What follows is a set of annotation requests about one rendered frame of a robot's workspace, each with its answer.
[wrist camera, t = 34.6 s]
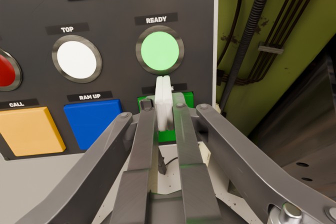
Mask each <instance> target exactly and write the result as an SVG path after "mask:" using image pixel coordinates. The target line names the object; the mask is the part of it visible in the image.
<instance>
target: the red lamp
mask: <svg viewBox="0 0 336 224"><path fill-rule="evenodd" d="M15 77H16V74H15V70H14V68H13V66H12V65H11V63H10V62H9V61H8V60H7V59H6V58H5V57H4V56H2V55H0V87H6V86H9V85H11V84H12V83H13V82H14V80H15Z"/></svg>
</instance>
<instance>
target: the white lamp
mask: <svg viewBox="0 0 336 224"><path fill-rule="evenodd" d="M57 59H58V63H59V65H60V67H61V68H62V69H63V70H64V71H65V72H66V73H67V74H68V75H70V76H72V77H74V78H79V79H83V78H87V77H89V76H90V75H92V74H93V72H94V71H95V69H96V59H95V56H94V54H93V53H92V51H91V50H90V49H89V48H88V47H87V46H85V45H84V44H82V43H80V42H76V41H69V42H66V43H64V44H63V45H62V46H61V47H60V48H59V50H58V53H57Z"/></svg>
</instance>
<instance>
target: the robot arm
mask: <svg viewBox="0 0 336 224"><path fill-rule="evenodd" d="M139 106H140V113H139V114H136V115H132V113H131V112H122V113H120V114H119V115H118V116H117V117H116V118H115V119H114V120H113V121H112V122H111V124H110V125H109V126H108V127H107V128H106V129H105V130H104V132H103V133H102V134H101V135H100V136H99V137H98V138H97V140H96V141H95V142H94V143H93V144H92V145H91V146H90V148H89V149H88V150H87V151H86V152H85V153H84V154H83V156H82V157H81V158H80V159H79V160H78V161H77V162H76V164H75V165H74V166H73V167H72V168H71V169H70V170H69V172H68V173H67V174H66V175H65V176H64V177H63V178H62V180H61V181H60V182H59V183H58V184H57V185H56V186H55V188H54V189H53V190H52V191H51V192H50V193H49V194H48V196H47V197H46V198H45V199H44V200H43V201H42V202H40V203H39V204H38V205H37V206H35V207H34V208H33V209H32V210H30V211H29V212H28V213H27V214H25V215H24V216H23V217H22V218H20V219H19V220H18V221H17V222H15V223H14V224H92V222H93V220H94V218H95V217H96V215H97V213H98V211H99V209H100V208H101V206H102V204H103V202H104V200H105V198H106V197H107V195H108V193H109V191H110V189H111V188H112V186H113V184H114V182H115V180H116V178H117V177H118V175H119V173H120V171H121V169H122V168H123V166H124V164H125V162H126V160H127V158H128V157H129V155H130V158H129V162H128V167H127V171H123V172H122V175H121V179H120V183H119V187H118V191H117V194H116V198H115V202H114V206H113V210H112V211H111V212H110V213H109V214H108V215H107V216H106V218H105V219H104V220H103V221H102V222H101V223H100V224H249V223H248V222H247V221H246V220H244V219H243V218H242V217H241V216H240V215H239V214H237V213H236V212H235V211H234V210H233V209H232V208H230V207H229V206H228V205H227V204H226V203H225V202H223V201H222V200H221V199H219V198H217V197H216V195H215V192H214V188H213V185H212V181H211V178H210V175H209V171H208V168H207V165H206V163H204V162H203V158H202V155H201V151H200V148H199V144H198V140H197V137H196V133H195V131H196V132H197V134H198V136H199V137H200V139H201V140H202V141H203V143H204V144H205V146H206V147H207V148H208V150H209V151H210V153H211V154H212V155H213V157H214V158H215V159H216V161H217V162H218V164H219V165H220V166H221V168H222V169H223V171H224V172H225V173H226V175H227V176H228V178H229V179H230V180H231V182H232V183H233V185H234V186H235V187H236V189H237V190H238V191H239V193H240V194H241V196H242V197H243V198H244V200H245V201H246V203H247V204H248V205H249V207H250V208H251V209H252V211H253V212H254V213H255V215H256V216H257V217H258V218H259V219H260V220H261V222H262V223H263V224H336V202H335V201H334V200H332V199H330V198H328V197H327V196H325V195H323V194H321V193H320V192H318V191H316V190H314V189H313V188H311V187H309V186H307V185H306V184H304V183H302V182H301V181H299V180H297V179H295V178H294V177H292V176H290V175H289V174H288V173H287V172H285V171H284V170H283V169H282V168H281V167H280V166H279V165H277V164H276V163H275V162H274V161H273V160H272V159H271V158H270V157H268V156H267V155H266V154H265V153H264V152H263V151H262V150H261V149H259V148H258V147H257V146H256V145H255V144H254V143H253V142H252V141H250V140H249V139H248V138H247V137H246V136H245V135H244V134H242V133H241V132H240V131H239V130H238V129H237V128H236V127H235V126H233V125H232V124H231V123H230V122H229V121H228V120H227V119H226V118H224V117H223V116H222V115H221V114H220V113H219V112H218V111H216V110H215V109H214V108H213V107H212V106H211V105H209V104H206V103H203V104H199V105H197V106H196V108H190V107H188V105H187V104H186V102H185V98H184V94H183V93H181V92H176V93H172V91H171V83H170V77H169V76H168V75H166V76H164V77H162V76H158V77H157V80H156V91H155V95H151V96H147V97H146V98H143V99H141V100H140V101H139ZM174 129H175V138H176V147H177V156H178V165H179V174H180V184H181V189H180V190H178V191H175V192H172V193H169V194H160V193H158V160H159V131H160V132H163V131H166V130H169V131H173V130H174Z"/></svg>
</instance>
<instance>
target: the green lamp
mask: <svg viewBox="0 0 336 224"><path fill-rule="evenodd" d="M141 55H142V58H143V60H144V62H145V63H146V64H147V65H148V66H149V67H151V68H153V69H155V70H165V69H168V68H170V67H171V66H172V65H173V64H174V63H175V62H176V60H177V58H178V55H179V47H178V44H177V42H176V40H175V39H174V38H173V37H172V36H171V35H169V34H168V33H165V32H154V33H152V34H150V35H149V36H148V37H146V39H145V40H144V41H143V44H142V47H141Z"/></svg>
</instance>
